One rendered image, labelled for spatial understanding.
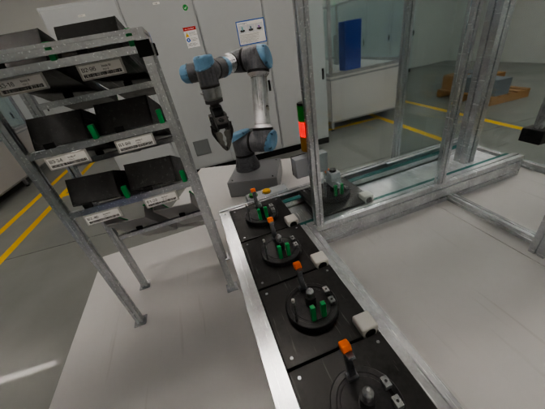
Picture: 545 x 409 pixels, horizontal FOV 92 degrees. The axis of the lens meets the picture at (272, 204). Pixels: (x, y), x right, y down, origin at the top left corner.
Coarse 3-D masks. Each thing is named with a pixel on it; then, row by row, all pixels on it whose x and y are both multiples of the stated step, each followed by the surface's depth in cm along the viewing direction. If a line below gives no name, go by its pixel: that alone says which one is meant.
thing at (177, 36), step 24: (120, 0) 286; (144, 0) 291; (168, 0) 295; (144, 24) 301; (168, 24) 306; (192, 24) 312; (168, 48) 317; (192, 48) 323; (168, 72) 329; (192, 96) 349; (192, 120) 363; (192, 144) 380; (216, 144) 388
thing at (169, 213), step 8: (192, 192) 90; (192, 200) 88; (152, 208) 86; (160, 208) 92; (168, 208) 86; (176, 208) 88; (184, 208) 90; (192, 208) 92; (168, 216) 95; (176, 216) 97; (200, 216) 106
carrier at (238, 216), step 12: (252, 204) 121; (264, 204) 115; (276, 204) 118; (240, 216) 115; (252, 216) 109; (264, 216) 108; (276, 216) 108; (288, 216) 105; (240, 228) 107; (252, 228) 106; (264, 228) 104; (276, 228) 103; (240, 240) 101
